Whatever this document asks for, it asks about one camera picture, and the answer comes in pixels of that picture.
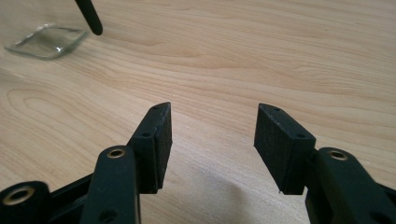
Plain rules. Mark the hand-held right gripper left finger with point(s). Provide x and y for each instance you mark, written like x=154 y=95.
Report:
x=155 y=146

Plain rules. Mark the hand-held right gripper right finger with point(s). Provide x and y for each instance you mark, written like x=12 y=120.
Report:
x=280 y=149

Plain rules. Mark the black rod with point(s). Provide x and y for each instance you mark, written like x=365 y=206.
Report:
x=91 y=17

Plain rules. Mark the square clear glass dish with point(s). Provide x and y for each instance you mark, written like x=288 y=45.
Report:
x=46 y=42

